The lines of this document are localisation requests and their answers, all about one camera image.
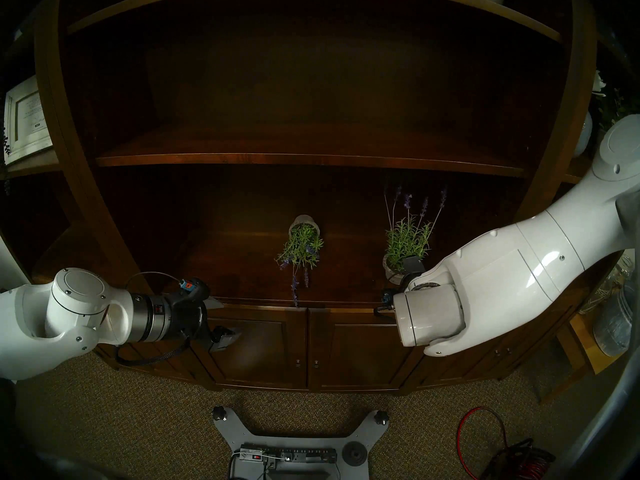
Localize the thin grey wrist wire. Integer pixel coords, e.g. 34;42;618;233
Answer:
124;270;186;291

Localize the white framed certificate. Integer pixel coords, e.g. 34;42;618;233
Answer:
4;75;53;166

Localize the black round caster disc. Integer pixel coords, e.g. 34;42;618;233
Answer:
343;441;368;466

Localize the small white ceramic vase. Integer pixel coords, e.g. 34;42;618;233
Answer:
572;111;594;157

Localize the red extension cable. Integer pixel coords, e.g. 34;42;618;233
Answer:
457;406;508;480

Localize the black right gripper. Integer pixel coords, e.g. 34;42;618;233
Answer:
378;256;427;313

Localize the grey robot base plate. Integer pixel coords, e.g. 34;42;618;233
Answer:
212;406;391;480

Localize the black cable reel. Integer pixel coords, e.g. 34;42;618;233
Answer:
480;438;556;480

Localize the dark wooden bookcase cabinet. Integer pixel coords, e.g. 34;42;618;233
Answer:
0;0;640;397

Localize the fake lavender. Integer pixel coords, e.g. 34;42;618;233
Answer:
382;185;448;286
275;214;325;309

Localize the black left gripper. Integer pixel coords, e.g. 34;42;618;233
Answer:
168;278;245;353

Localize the power strip with red switch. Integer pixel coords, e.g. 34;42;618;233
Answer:
239;446;338;465

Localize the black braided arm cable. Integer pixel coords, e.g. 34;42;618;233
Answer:
115;309;208;369

